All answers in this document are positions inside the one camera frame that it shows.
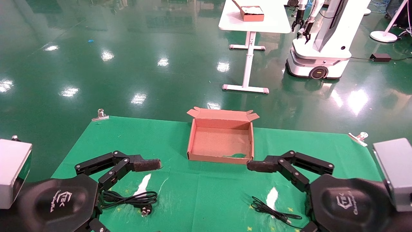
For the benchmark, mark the black power adapter brick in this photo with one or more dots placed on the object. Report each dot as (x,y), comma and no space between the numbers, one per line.
(380,57)

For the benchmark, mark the metal cloth clip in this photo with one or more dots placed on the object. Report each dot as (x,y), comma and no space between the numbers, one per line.
(357,138)
(100,117)

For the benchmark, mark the white stand with round base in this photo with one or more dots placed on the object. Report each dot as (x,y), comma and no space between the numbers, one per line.
(383,36)

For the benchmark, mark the white wheeled robot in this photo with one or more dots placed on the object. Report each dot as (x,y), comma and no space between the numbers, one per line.
(322,56)

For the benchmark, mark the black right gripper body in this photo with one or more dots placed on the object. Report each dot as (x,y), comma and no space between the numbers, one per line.
(351,203)

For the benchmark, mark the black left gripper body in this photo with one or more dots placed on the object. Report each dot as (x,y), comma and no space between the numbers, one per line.
(48,199)

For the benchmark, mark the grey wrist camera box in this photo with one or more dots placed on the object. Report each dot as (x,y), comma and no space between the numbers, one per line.
(13,170)
(396,170)

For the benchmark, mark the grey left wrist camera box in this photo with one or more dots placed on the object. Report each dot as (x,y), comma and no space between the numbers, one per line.
(13,170)

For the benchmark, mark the green table cloth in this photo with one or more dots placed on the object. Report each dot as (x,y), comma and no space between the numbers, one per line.
(206,193)

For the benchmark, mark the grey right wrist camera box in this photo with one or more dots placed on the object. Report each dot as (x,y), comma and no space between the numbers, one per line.
(396,170)

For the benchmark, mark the white table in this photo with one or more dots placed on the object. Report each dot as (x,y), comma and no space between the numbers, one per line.
(257,24)

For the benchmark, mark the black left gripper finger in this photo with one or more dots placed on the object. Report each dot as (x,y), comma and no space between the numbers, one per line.
(98,228)
(146,164)

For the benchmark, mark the open brown cardboard box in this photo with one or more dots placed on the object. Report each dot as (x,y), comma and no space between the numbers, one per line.
(219,141)

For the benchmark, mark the small brown cardboard box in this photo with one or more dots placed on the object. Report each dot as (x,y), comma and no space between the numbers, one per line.
(252,15)

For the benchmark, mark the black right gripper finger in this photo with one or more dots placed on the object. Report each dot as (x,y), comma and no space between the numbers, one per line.
(260,166)
(310,227)

